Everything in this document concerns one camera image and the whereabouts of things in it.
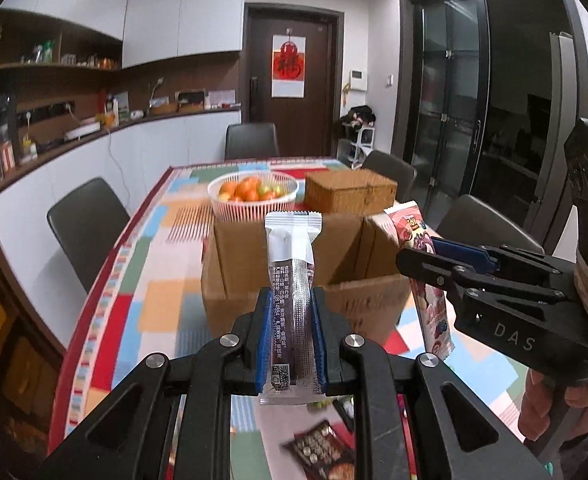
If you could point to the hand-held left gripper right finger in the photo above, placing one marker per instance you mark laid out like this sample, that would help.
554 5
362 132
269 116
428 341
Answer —
320 345

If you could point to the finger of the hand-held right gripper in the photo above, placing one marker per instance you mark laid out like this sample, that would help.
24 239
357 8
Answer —
461 251
424 267

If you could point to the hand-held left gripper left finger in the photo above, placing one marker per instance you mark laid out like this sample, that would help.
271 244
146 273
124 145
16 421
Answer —
261 345

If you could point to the pink cartoon snack packet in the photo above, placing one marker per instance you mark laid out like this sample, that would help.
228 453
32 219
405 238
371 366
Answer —
431 310

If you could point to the silver and dark snack bar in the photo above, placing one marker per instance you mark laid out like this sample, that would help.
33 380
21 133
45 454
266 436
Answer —
291 280

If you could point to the cardboard box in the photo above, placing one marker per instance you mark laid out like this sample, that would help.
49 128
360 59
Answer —
239 255

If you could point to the person's right hand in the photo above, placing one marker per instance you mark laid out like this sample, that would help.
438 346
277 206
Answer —
531 410

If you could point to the dark grey dining chair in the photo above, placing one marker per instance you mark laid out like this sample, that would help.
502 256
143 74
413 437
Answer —
86 230
389 172
251 141
484 225

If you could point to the dark red snack packet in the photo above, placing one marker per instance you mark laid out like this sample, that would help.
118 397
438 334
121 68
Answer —
319 447

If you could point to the woven wicker box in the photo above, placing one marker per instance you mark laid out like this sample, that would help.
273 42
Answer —
349 192

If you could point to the white storage rack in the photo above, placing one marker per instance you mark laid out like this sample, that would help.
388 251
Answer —
363 145

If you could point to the white plastic fruit basket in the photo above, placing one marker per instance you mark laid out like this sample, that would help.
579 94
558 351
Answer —
234 210

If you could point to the black glass sliding door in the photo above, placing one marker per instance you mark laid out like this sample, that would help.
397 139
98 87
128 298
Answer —
449 100

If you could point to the pile of oranges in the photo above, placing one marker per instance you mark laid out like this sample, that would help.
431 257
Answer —
246 189

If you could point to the black bag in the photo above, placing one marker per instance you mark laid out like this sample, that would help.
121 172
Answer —
358 115

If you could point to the dark brown wooden door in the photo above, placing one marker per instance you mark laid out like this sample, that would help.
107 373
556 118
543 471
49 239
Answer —
319 110

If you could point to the red and white door poster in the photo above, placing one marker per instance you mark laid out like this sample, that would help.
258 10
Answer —
289 65

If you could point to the wicker tray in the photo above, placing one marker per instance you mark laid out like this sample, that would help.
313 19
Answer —
164 108

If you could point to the white flat appliance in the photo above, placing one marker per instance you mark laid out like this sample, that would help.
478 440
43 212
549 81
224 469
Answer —
81 132

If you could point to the white wall intercom panel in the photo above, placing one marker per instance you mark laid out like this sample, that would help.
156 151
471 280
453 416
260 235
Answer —
357 80

